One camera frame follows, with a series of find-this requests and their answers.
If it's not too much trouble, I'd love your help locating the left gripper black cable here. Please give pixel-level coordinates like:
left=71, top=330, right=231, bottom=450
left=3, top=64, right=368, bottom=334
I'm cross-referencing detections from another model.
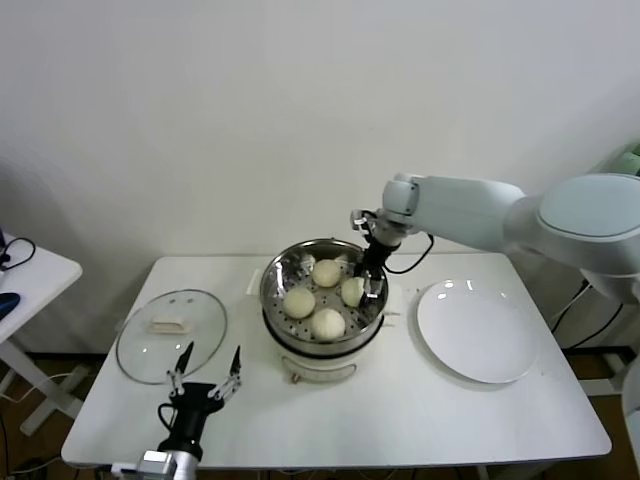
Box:
left=157, top=402, right=182, bottom=432

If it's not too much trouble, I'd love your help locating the white electric cooking pot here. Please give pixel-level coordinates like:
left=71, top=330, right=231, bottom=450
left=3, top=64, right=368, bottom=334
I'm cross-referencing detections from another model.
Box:
left=245, top=267, right=405, bottom=386

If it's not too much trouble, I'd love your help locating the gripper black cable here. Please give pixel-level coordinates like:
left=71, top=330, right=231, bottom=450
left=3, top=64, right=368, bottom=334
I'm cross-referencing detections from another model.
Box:
left=157, top=402, right=182, bottom=432
left=384, top=232, right=436, bottom=276

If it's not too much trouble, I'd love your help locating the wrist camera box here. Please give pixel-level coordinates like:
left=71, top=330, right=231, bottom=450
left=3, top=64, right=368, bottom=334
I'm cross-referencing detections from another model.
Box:
left=112, top=449, right=176, bottom=480
left=349, top=208, right=375, bottom=236

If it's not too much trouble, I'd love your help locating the white round plate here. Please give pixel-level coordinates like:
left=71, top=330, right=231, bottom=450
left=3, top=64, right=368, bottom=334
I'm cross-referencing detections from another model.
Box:
left=415, top=279, right=539, bottom=385

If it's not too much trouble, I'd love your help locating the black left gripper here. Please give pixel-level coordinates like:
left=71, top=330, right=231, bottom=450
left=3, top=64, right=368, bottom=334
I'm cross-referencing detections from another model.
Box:
left=159, top=341, right=244, bottom=449

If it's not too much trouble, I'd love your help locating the perforated steel steamer basket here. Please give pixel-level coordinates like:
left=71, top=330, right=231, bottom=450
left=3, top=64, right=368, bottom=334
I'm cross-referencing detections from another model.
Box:
left=258, top=239, right=390, bottom=350

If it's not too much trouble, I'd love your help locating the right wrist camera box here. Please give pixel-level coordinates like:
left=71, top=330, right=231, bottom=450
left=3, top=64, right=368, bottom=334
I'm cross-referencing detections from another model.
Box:
left=349, top=208, right=375, bottom=236

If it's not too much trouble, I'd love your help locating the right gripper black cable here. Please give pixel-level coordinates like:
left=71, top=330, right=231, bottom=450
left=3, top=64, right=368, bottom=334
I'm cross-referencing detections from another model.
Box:
left=384, top=232, right=436, bottom=276

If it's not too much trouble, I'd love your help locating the glass pot lid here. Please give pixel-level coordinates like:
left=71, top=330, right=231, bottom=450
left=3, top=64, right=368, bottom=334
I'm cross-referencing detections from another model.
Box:
left=115, top=288, right=229, bottom=386

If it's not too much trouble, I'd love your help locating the black cable loop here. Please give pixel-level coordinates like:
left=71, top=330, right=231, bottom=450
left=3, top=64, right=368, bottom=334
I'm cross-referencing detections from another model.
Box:
left=0, top=237, right=36, bottom=274

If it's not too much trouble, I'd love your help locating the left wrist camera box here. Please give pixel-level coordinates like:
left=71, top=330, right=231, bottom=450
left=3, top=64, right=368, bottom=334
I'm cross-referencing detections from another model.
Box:
left=112, top=449, right=176, bottom=480

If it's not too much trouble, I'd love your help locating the white floor cable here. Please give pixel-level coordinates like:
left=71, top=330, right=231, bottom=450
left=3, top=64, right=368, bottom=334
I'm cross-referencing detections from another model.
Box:
left=0, top=371, right=77, bottom=404

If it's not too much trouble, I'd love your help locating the pale green appliance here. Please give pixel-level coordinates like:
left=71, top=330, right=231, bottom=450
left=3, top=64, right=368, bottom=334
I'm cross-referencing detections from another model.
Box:
left=607, top=142, right=640, bottom=177

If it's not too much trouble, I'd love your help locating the white steamed baozi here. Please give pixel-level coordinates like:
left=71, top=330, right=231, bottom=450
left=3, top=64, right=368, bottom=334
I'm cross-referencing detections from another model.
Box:
left=339, top=277, right=367, bottom=308
left=312, top=258, right=344, bottom=289
left=309, top=308, right=347, bottom=344
left=283, top=287, right=317, bottom=320

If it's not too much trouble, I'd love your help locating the white side table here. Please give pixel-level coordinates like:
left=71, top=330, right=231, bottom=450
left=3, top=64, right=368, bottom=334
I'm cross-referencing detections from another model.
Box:
left=0, top=234, right=84, bottom=436

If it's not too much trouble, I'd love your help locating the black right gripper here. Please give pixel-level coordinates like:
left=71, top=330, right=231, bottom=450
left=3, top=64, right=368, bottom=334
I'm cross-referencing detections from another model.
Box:
left=351, top=234, right=399, bottom=304

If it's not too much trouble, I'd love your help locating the black power adapter cable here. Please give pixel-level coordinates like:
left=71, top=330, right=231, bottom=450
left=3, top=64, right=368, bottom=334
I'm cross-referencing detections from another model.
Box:
left=549, top=279, right=627, bottom=352

